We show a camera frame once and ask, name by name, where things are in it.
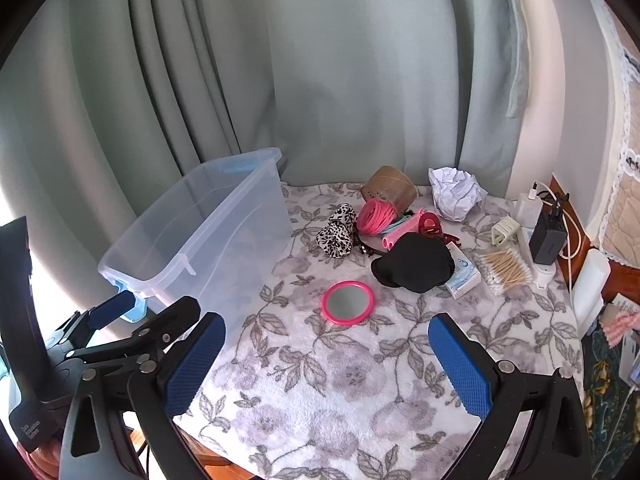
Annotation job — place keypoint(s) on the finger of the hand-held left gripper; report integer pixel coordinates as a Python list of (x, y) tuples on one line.
[(165, 320), (112, 307)]

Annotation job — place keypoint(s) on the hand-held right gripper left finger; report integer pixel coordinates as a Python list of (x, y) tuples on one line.
[(192, 367)]

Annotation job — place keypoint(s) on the cream quilted lace cover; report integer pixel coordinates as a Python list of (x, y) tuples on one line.
[(622, 160)]

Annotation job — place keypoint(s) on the white plug adapter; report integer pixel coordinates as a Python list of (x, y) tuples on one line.
[(525, 207)]

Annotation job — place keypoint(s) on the crumpled white paper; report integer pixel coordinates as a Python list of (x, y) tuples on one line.
[(457, 192)]

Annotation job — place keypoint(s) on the pink round mirror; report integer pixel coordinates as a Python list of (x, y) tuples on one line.
[(346, 302)]

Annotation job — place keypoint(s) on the small cream plastic rack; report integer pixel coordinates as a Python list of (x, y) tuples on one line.
[(506, 232)]

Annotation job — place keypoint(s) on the black studded headband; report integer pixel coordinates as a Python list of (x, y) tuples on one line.
[(367, 250)]

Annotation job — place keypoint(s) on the pink hair clip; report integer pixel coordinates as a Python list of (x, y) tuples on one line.
[(397, 240)]

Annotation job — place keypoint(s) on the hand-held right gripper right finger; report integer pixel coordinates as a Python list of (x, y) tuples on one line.
[(460, 367)]

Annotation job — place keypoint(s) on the white blue cardboard box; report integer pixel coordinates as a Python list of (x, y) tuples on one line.
[(462, 275)]

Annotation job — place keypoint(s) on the pink checked cloth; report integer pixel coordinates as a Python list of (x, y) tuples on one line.
[(620, 327)]

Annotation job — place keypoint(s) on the leopard print scrunchie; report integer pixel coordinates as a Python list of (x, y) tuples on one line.
[(337, 240)]

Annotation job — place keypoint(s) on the red claw hair clip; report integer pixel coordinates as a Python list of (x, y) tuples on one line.
[(430, 225)]

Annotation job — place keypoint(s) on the grey green curtain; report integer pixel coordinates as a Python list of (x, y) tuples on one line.
[(300, 60)]

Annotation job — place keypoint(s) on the brown cardboard tape roll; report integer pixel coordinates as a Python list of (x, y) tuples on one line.
[(395, 187)]

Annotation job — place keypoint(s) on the black cap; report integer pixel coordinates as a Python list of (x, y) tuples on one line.
[(415, 262)]

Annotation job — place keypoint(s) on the black charger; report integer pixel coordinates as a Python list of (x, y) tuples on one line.
[(547, 240)]

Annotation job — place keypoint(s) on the clear plastic storage bin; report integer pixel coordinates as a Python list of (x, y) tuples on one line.
[(200, 230)]

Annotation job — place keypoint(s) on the white floral blanket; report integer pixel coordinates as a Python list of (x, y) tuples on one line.
[(325, 390)]

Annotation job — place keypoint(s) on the pile of cotton swabs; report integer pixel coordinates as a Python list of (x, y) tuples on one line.
[(502, 270)]

